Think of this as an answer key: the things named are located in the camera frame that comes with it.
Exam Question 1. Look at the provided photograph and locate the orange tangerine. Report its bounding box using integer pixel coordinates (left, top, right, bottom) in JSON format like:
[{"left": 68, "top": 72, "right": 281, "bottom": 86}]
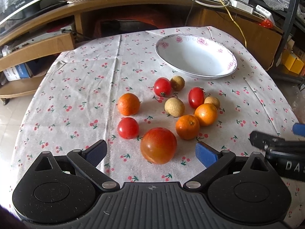
[
  {"left": 194, "top": 103, "right": 218, "bottom": 127},
  {"left": 175, "top": 115, "right": 200, "bottom": 140},
  {"left": 118, "top": 93, "right": 141, "bottom": 116}
]

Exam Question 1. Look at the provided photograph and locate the red cherry tomato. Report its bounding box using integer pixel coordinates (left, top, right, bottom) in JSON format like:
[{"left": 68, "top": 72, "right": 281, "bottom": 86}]
[
  {"left": 188, "top": 87, "right": 205, "bottom": 109},
  {"left": 117, "top": 117, "right": 139, "bottom": 139},
  {"left": 153, "top": 77, "right": 172, "bottom": 97}
]

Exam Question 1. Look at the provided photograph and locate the large red tomato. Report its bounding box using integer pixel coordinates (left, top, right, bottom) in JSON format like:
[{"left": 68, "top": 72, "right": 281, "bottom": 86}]
[{"left": 140, "top": 127, "right": 177, "bottom": 164}]

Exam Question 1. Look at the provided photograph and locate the tan longan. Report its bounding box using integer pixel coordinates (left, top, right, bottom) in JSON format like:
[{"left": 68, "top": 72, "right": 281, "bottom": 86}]
[
  {"left": 204, "top": 96, "right": 220, "bottom": 109},
  {"left": 170, "top": 76, "right": 185, "bottom": 91},
  {"left": 164, "top": 97, "right": 185, "bottom": 117}
]

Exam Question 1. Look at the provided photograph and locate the tan longan top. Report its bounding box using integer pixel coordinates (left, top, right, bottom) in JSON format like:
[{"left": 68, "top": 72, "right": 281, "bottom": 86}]
[{"left": 170, "top": 76, "right": 185, "bottom": 91}]

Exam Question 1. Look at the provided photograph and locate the red cherry tomato top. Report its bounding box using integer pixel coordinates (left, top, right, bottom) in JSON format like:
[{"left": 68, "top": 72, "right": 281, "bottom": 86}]
[{"left": 153, "top": 77, "right": 172, "bottom": 97}]

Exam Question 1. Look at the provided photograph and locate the yellow cardboard box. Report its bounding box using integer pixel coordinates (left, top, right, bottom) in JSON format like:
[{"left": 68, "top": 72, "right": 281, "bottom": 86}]
[{"left": 284, "top": 53, "right": 304, "bottom": 74}]

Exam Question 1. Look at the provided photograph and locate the cherry print tablecloth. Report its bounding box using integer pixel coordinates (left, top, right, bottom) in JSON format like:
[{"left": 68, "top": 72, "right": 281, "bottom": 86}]
[{"left": 9, "top": 25, "right": 305, "bottom": 228}]

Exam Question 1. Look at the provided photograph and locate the white floral ceramic plate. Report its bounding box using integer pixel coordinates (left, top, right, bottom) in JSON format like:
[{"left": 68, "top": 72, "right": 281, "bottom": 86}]
[{"left": 155, "top": 34, "right": 238, "bottom": 80}]

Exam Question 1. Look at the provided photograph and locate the blue white box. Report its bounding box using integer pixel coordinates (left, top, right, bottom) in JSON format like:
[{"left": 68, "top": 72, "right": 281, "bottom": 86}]
[{"left": 3, "top": 63, "right": 33, "bottom": 81}]

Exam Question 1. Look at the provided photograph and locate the wooden TV cabinet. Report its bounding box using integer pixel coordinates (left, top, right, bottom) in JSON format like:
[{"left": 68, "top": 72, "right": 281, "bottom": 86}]
[{"left": 0, "top": 0, "right": 284, "bottom": 106}]

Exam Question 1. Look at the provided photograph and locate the white router box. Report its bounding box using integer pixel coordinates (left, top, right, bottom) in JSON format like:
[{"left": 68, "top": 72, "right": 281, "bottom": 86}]
[{"left": 255, "top": 5, "right": 275, "bottom": 25}]

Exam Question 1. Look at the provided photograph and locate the black metal shelf rack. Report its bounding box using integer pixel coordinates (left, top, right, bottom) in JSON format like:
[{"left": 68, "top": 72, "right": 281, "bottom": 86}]
[{"left": 249, "top": 0, "right": 304, "bottom": 64}]

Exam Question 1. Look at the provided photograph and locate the white power strip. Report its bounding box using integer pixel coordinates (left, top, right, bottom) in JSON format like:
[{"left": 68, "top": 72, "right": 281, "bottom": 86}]
[{"left": 212, "top": 0, "right": 254, "bottom": 14}]

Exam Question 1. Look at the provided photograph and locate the black television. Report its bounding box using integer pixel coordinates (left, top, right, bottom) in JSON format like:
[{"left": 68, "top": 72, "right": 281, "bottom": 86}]
[{"left": 1, "top": 0, "right": 66, "bottom": 36}]

